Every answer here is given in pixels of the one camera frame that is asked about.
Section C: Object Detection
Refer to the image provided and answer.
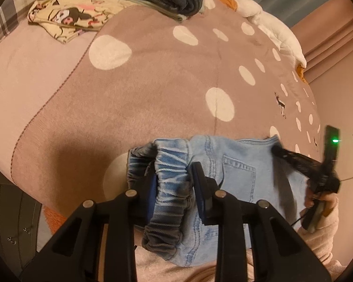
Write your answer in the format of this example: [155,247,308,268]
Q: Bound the light blue denim pants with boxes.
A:
[127,136,305,267]

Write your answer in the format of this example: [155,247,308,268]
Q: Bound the person's right hand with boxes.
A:
[304,187,337,217]

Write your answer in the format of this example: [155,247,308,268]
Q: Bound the orange fuzzy cloth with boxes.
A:
[43,206,67,235]

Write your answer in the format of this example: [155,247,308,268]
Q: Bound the dark bedside drawer cabinet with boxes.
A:
[0,172,41,277]

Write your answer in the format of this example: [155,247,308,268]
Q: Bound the pink curtain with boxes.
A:
[291,0,353,84]

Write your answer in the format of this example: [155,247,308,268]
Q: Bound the white goose plush toy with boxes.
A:
[219,0,307,83]

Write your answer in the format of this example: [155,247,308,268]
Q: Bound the brown polka dot blanket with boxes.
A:
[11,0,319,215]

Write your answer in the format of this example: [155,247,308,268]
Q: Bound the cartoon print cream cloth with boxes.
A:
[27,0,136,43]

